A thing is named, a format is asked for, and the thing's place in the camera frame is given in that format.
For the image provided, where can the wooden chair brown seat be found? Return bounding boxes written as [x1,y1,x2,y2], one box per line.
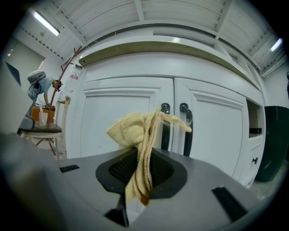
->
[18,96,71,161]

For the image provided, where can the green bathtub white inside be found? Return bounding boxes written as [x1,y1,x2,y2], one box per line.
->
[255,105,289,182]

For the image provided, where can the white vanity cabinet frame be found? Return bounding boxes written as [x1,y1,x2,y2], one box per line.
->
[65,53,266,190]

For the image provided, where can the white cabinet drawer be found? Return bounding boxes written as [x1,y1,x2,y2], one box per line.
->
[248,136,265,183]

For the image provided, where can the black door handle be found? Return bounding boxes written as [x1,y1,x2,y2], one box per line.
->
[160,103,171,151]
[180,103,194,157]

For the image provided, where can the ceiling tube light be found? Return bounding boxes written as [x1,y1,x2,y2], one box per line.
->
[33,10,61,36]
[270,38,283,52]

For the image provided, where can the brown wooden coat rack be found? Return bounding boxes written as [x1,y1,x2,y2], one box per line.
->
[48,46,83,113]

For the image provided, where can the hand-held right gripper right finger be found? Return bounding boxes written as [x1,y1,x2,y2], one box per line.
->
[130,148,271,231]

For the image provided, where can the clear plastic cup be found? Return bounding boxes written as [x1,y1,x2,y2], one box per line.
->
[38,103,49,127]

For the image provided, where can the white cabinet door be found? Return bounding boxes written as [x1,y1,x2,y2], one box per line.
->
[170,78,250,181]
[80,76,174,158]

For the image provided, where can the yellow cloth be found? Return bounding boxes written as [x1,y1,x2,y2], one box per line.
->
[106,106,192,207]

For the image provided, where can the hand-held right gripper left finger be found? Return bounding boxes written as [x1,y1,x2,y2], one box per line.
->
[45,148,139,231]

